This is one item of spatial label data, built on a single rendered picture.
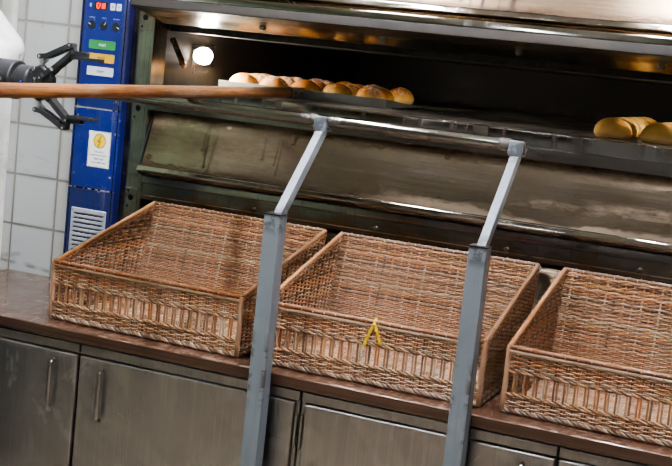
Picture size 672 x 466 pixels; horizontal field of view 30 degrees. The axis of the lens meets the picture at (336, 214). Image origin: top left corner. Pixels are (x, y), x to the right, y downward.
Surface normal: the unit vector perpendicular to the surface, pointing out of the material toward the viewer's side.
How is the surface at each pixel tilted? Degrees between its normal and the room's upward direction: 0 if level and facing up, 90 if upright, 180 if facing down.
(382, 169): 70
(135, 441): 90
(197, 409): 90
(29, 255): 90
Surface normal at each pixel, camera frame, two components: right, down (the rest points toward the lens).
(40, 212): -0.38, 0.07
